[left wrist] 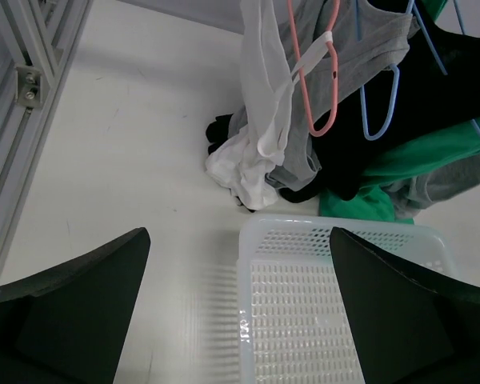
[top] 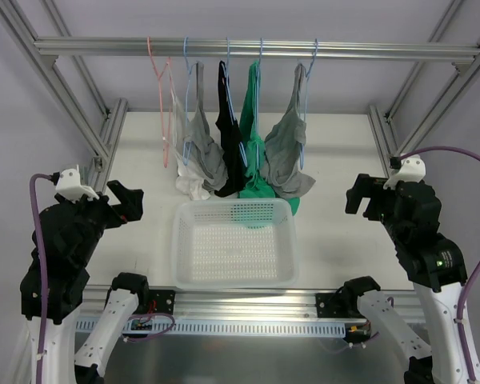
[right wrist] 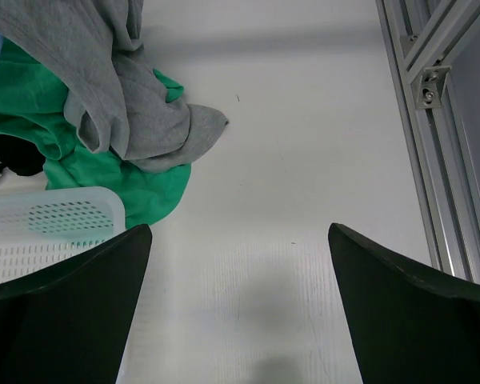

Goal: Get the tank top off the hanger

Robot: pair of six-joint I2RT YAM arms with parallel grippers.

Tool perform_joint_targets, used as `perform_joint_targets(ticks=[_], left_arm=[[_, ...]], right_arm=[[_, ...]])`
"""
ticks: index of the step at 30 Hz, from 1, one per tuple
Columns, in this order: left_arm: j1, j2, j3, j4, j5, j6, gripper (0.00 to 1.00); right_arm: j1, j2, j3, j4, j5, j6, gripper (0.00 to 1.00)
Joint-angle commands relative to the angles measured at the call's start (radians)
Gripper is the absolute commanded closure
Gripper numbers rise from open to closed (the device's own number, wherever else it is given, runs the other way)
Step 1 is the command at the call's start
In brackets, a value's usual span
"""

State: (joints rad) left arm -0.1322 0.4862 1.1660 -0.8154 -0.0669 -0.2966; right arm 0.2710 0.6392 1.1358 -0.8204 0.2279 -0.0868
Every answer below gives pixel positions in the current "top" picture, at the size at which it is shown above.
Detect blue hanger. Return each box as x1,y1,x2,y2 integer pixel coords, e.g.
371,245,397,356
299,38,319,170
223,38,248,167
254,38,264,170

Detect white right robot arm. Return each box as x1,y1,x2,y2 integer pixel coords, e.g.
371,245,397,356
339,174,480,383

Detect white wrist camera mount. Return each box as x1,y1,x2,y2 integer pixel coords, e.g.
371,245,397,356
383,154,426,190
55,165,99,202

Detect green tank top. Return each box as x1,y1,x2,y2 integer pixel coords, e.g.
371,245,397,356
239,62,301,214

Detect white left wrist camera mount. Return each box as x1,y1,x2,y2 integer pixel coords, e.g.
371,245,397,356
55,165,99,202

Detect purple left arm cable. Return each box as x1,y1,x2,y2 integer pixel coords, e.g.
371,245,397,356
28,172,61,384

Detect white perforated plastic basket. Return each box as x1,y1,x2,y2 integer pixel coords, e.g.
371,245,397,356
170,198,299,290

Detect black tank top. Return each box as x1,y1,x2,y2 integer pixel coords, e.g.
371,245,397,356
215,61,245,198

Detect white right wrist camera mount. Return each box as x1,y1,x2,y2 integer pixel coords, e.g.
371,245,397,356
383,154,426,190

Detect white tank top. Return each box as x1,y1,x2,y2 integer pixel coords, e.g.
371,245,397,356
169,86,210,201

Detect aluminium frame left struts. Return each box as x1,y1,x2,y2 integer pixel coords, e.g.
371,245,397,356
0,1,128,191

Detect aluminium frame struts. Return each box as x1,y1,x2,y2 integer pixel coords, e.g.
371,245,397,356
368,1,480,166
0,1,128,191

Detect white slotted cable duct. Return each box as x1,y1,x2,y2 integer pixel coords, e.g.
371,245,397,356
76,317,346,338

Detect aluminium hanging rail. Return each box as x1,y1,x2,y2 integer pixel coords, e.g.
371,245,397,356
34,37,480,64

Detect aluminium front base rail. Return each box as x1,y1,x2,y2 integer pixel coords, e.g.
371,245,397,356
81,285,425,323

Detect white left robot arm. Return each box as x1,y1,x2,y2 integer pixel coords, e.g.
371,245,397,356
20,180,150,383

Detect pink hanger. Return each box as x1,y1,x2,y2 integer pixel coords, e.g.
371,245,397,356
146,36,170,168

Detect aluminium frame right struts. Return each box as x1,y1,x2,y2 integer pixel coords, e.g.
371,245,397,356
368,1,480,166

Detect grey tank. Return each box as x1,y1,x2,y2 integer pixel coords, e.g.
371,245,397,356
183,62,228,191
260,64,316,199

